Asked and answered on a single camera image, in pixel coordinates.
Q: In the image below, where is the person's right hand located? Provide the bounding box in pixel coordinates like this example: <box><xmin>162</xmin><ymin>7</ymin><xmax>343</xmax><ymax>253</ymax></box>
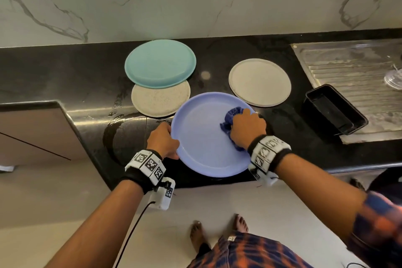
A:
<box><xmin>229</xmin><ymin>109</ymin><xmax>268</xmax><ymax>151</ymax></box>

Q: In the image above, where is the person's left hand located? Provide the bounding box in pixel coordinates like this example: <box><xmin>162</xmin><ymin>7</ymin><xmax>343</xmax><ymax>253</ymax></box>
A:
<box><xmin>146</xmin><ymin>120</ymin><xmax>181</xmax><ymax>161</ymax></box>

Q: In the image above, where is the blue striped cloth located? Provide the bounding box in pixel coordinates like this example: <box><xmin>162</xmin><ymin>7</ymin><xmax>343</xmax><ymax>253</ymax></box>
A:
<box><xmin>219</xmin><ymin>106</ymin><xmax>247</xmax><ymax>151</ymax></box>

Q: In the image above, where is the lavender plate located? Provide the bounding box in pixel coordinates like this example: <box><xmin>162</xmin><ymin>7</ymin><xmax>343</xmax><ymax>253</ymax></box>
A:
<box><xmin>170</xmin><ymin>92</ymin><xmax>258</xmax><ymax>179</ymax></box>

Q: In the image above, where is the speckled white plate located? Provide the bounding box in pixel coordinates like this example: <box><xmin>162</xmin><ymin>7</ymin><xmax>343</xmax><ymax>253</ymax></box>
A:
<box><xmin>131</xmin><ymin>80</ymin><xmax>192</xmax><ymax>119</ymax></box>
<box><xmin>228</xmin><ymin>58</ymin><xmax>293</xmax><ymax>108</ymax></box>

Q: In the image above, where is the teal plate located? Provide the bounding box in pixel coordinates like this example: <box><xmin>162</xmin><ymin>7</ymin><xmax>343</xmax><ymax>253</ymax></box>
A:
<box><xmin>124</xmin><ymin>39</ymin><xmax>197</xmax><ymax>90</ymax></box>

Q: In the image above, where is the person's left forearm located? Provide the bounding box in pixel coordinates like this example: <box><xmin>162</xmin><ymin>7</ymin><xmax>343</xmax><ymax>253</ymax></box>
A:
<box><xmin>45</xmin><ymin>180</ymin><xmax>145</xmax><ymax>268</ymax></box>

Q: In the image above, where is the person's right forearm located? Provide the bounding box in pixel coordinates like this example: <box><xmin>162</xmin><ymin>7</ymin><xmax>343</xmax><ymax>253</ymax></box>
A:
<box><xmin>276</xmin><ymin>153</ymin><xmax>368</xmax><ymax>243</ymax></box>

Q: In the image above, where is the person's right foot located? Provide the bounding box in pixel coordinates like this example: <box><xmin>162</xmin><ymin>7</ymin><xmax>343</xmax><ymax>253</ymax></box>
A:
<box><xmin>232</xmin><ymin>214</ymin><xmax>250</xmax><ymax>235</ymax></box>

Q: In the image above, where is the person's foot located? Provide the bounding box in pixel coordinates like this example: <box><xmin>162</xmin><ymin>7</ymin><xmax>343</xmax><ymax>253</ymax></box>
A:
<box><xmin>232</xmin><ymin>214</ymin><xmax>250</xmax><ymax>235</ymax></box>
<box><xmin>189</xmin><ymin>220</ymin><xmax>207</xmax><ymax>253</ymax></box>

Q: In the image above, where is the person's left foot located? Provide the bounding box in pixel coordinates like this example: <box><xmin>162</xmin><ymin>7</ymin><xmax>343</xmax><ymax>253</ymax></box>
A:
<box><xmin>189</xmin><ymin>220</ymin><xmax>207</xmax><ymax>253</ymax></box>

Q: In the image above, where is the left wrist marker band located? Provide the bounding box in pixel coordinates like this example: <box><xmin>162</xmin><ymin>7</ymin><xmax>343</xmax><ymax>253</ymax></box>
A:
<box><xmin>122</xmin><ymin>148</ymin><xmax>167</xmax><ymax>193</ymax></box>

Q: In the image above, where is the wrist marker band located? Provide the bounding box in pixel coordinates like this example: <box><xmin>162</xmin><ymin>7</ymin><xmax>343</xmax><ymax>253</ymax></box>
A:
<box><xmin>122</xmin><ymin>148</ymin><xmax>167</xmax><ymax>193</ymax></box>
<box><xmin>247</xmin><ymin>134</ymin><xmax>293</xmax><ymax>176</ymax></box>

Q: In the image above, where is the right wrist marker band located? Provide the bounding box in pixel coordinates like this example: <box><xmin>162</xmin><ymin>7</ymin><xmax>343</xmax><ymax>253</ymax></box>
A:
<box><xmin>247</xmin><ymin>134</ymin><xmax>293</xmax><ymax>176</ymax></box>

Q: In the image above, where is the black plastic tray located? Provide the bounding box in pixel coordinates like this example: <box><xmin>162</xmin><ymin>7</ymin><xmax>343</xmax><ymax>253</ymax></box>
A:
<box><xmin>303</xmin><ymin>84</ymin><xmax>369</xmax><ymax>137</ymax></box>

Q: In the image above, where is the steel sink drainboard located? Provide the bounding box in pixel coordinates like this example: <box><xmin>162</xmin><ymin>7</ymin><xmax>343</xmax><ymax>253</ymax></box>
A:
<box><xmin>291</xmin><ymin>37</ymin><xmax>402</xmax><ymax>145</ymax></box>

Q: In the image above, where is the brown lower drawer unit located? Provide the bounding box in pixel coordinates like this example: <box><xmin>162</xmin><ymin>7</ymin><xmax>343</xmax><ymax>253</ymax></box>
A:
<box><xmin>0</xmin><ymin>100</ymin><xmax>89</xmax><ymax>166</ymax></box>

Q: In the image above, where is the clear plastic lid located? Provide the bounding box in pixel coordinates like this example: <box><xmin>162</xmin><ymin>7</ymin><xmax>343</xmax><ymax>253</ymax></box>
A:
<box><xmin>383</xmin><ymin>67</ymin><xmax>402</xmax><ymax>91</ymax></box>

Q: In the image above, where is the blue orange plaid shirt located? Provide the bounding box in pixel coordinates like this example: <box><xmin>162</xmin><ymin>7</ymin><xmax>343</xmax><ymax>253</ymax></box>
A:
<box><xmin>187</xmin><ymin>189</ymin><xmax>402</xmax><ymax>268</ymax></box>

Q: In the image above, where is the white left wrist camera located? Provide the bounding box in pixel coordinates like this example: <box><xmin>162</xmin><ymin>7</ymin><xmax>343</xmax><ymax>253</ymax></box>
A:
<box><xmin>149</xmin><ymin>177</ymin><xmax>177</xmax><ymax>211</ymax></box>

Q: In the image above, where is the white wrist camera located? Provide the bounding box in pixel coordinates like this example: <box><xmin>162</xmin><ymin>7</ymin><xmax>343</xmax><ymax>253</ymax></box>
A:
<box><xmin>249</xmin><ymin>165</ymin><xmax>280</xmax><ymax>187</ymax></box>
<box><xmin>149</xmin><ymin>177</ymin><xmax>177</xmax><ymax>211</ymax></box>

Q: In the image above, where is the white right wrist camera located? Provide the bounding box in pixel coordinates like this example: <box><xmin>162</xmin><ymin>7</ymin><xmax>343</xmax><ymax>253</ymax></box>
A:
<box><xmin>249</xmin><ymin>165</ymin><xmax>280</xmax><ymax>187</ymax></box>

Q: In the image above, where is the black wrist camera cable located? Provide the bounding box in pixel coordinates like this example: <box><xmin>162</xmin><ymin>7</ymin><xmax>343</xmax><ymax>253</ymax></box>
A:
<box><xmin>113</xmin><ymin>198</ymin><xmax>158</xmax><ymax>268</ymax></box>

